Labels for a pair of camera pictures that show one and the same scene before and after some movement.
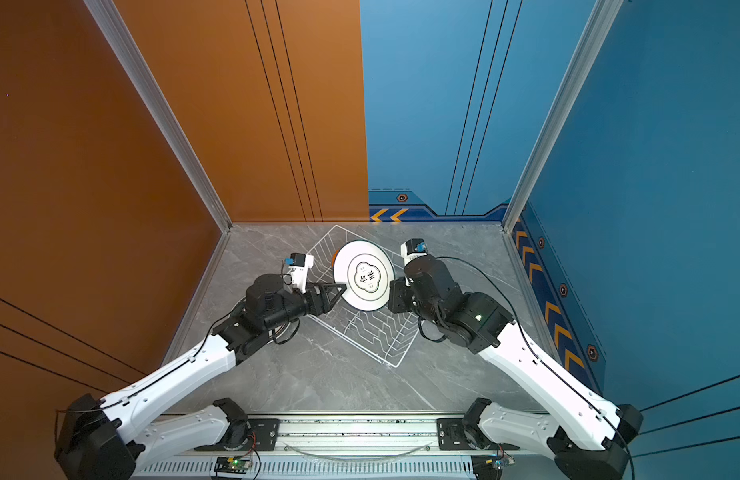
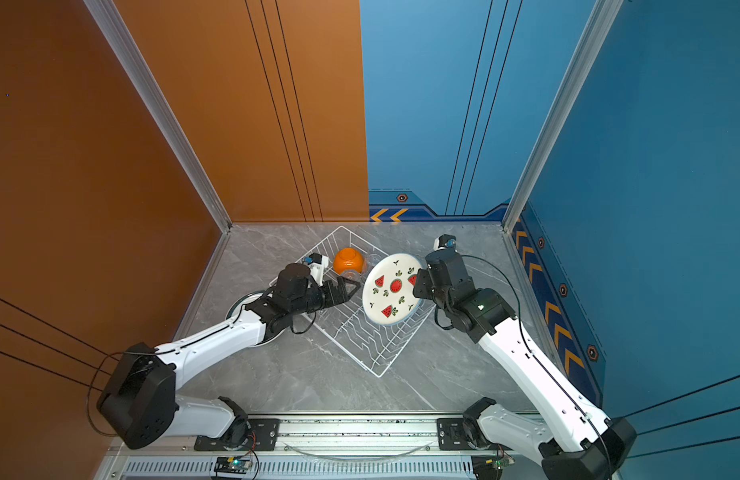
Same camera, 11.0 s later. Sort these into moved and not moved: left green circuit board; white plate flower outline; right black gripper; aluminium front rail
Moved: white plate flower outline; right black gripper
Not moved: left green circuit board; aluminium front rail
